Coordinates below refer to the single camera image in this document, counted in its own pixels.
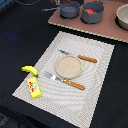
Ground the black cable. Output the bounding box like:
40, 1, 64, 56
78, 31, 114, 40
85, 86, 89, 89
13, 0, 43, 6

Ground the grey pot with handle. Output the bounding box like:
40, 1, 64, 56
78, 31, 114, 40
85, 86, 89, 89
41, 0, 82, 19

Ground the red toy tomato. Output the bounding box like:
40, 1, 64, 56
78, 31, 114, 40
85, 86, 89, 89
86, 9, 95, 14

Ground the yellow toy cheese block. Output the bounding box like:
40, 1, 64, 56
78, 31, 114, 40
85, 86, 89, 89
27, 77, 42, 99

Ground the yellow toy banana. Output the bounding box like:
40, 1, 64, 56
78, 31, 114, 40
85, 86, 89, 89
21, 66, 38, 78

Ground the round wooden plate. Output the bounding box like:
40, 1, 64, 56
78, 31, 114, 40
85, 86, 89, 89
55, 55, 83, 79

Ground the woven beige placemat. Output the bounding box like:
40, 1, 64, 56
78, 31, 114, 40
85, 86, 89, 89
13, 32, 114, 128

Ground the knife with wooden handle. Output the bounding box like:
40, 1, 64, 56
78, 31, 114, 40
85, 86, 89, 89
58, 50, 97, 63

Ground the brown toy sausage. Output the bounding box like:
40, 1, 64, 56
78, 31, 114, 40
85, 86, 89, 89
59, 0, 70, 4

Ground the grey saucepan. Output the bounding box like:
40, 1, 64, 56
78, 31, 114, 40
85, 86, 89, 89
81, 0, 104, 24

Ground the beige bowl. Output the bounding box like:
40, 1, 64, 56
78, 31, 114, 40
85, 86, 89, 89
116, 4, 128, 30

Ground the fork with wooden handle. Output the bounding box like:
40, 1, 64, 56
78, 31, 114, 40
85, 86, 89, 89
44, 71, 85, 90

